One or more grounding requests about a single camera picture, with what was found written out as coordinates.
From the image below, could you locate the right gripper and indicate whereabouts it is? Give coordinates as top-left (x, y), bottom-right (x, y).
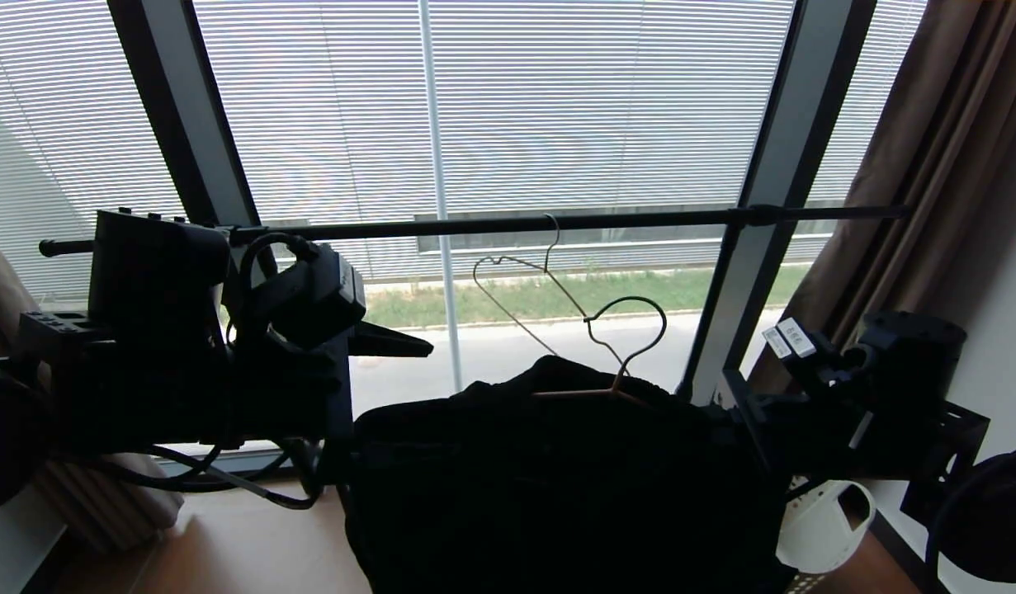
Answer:
top-left (722, 367), bottom-right (868, 480)

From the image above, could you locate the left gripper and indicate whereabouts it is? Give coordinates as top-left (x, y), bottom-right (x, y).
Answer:
top-left (227, 321), bottom-right (435, 488)

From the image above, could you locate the pink clothes hanger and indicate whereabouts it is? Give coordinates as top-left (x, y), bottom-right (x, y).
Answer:
top-left (472, 213), bottom-right (634, 376)
top-left (531, 295), bottom-right (669, 405)

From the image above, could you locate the black garment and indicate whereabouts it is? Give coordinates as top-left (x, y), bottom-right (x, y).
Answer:
top-left (345, 355), bottom-right (793, 594)

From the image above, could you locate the white laundry basket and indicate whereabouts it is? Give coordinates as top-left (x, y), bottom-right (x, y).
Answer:
top-left (773, 478), bottom-right (877, 594)

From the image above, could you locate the black clothes rack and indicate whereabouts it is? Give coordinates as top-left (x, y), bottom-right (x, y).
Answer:
top-left (39, 203), bottom-right (911, 405)

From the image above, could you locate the brown curtain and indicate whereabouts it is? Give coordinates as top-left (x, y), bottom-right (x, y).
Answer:
top-left (0, 227), bottom-right (187, 555)
top-left (747, 0), bottom-right (1016, 397)

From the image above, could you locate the window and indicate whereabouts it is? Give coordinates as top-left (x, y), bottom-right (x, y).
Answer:
top-left (0, 0), bottom-right (929, 479)

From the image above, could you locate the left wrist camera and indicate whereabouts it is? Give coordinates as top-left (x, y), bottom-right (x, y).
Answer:
top-left (242, 239), bottom-right (368, 351)

